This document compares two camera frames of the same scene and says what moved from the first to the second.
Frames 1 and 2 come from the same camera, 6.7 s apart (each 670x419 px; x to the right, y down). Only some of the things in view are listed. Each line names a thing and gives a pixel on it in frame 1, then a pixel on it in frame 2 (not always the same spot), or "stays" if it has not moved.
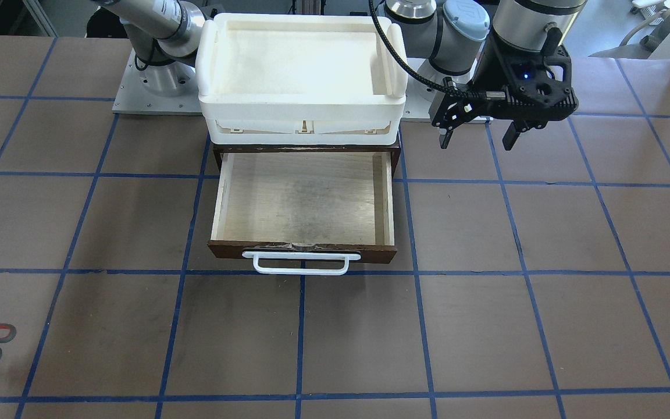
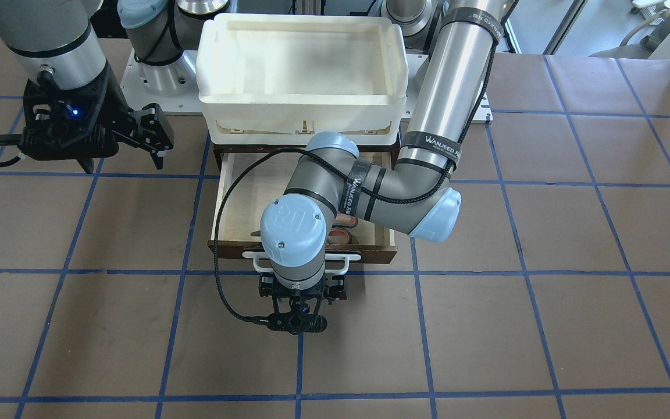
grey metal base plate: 170,88 stays
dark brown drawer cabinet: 394,148 stays
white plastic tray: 302,79 stays
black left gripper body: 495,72 → 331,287
